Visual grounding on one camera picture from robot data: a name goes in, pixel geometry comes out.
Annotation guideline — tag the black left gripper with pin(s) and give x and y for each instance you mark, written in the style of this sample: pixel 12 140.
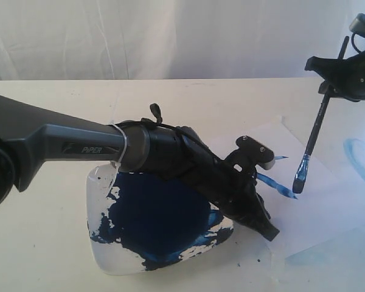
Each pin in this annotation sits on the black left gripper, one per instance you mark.
pixel 233 192

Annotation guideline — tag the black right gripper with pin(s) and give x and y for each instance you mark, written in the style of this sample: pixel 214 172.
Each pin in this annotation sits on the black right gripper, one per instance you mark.
pixel 346 77

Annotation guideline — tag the black paintbrush blue tip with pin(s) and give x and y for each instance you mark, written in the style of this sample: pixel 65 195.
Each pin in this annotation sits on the black paintbrush blue tip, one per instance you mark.
pixel 301 174

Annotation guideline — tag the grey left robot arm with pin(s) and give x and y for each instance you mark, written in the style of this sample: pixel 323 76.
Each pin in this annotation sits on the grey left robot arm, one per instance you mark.
pixel 31 136

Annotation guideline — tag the white paper sheet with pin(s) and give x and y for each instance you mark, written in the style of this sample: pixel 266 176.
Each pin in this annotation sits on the white paper sheet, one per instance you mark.
pixel 328 205

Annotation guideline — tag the white square paint dish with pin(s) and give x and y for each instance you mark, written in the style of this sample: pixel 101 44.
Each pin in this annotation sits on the white square paint dish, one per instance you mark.
pixel 138 222

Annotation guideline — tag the white zip tie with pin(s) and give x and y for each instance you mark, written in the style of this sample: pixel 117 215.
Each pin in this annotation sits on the white zip tie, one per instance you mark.
pixel 114 165

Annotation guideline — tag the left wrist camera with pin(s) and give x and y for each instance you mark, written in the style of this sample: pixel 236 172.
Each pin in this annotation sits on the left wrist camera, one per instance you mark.
pixel 253 152

